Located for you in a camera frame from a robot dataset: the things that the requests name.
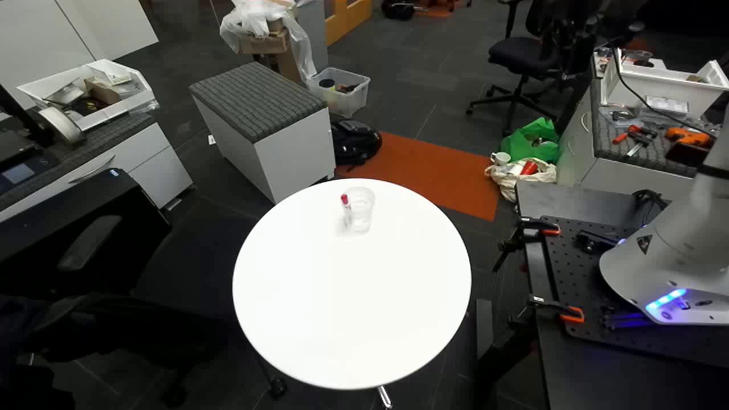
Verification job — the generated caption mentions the white bag with red items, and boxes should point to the white bag with red items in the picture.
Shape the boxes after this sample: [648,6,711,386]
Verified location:
[482,150,561,206]

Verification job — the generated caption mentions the white open box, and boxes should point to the white open box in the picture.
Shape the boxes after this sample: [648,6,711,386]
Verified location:
[596,47,729,121]

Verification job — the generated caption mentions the black perforated mounting table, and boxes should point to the black perforated mounting table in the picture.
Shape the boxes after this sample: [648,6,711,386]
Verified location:
[515,180,729,410]

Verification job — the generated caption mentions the black bag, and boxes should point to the black bag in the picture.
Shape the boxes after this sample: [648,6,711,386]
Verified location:
[331,116,386,171]

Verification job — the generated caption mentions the white cabinet with grey cushion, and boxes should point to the white cabinet with grey cushion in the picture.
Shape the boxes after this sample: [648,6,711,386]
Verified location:
[186,59,338,206]

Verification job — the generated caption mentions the orange black clamp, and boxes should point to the orange black clamp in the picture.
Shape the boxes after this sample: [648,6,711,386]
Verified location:
[506,294,587,330]
[490,217,566,274]

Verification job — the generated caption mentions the clear plastic cup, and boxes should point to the clear plastic cup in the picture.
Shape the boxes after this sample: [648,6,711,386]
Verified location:
[343,186,379,235]

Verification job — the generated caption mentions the black swivel office chair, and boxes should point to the black swivel office chair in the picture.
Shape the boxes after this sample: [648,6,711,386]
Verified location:
[465,0,603,132]

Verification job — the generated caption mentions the orange floor mat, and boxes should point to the orange floor mat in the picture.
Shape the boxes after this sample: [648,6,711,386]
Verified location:
[338,130,503,223]

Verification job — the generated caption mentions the white tool cart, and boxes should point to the white tool cart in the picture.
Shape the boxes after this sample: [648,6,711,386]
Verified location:
[555,47,729,203]

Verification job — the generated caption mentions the brown cardboard box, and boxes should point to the brown cardboard box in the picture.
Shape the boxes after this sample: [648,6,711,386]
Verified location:
[239,18,302,82]

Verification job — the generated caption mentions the green bag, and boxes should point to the green bag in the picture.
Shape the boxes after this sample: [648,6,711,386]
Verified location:
[498,114,562,164]

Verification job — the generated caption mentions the white drawer cabinet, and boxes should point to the white drawer cabinet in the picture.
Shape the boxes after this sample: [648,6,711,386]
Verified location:
[0,121,196,229]

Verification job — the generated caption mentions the clear plastic storage bin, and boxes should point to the clear plastic storage bin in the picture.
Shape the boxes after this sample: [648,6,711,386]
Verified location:
[306,66,373,121]

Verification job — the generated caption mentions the white tape roll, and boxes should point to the white tape roll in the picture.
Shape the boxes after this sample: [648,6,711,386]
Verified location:
[34,106,85,149]

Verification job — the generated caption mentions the orange power tool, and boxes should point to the orange power tool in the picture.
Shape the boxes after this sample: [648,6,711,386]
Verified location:
[663,123,717,153]

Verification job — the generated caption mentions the black office chair with armrests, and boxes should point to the black office chair with armrests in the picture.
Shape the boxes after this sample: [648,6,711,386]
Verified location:
[0,166,257,410]

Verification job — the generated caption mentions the white tray with clutter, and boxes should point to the white tray with clutter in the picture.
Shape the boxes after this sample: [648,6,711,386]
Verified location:
[15,57,160,134]

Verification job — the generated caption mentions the white plastic bag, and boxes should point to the white plastic bag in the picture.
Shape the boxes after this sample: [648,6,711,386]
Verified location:
[216,0,319,86]

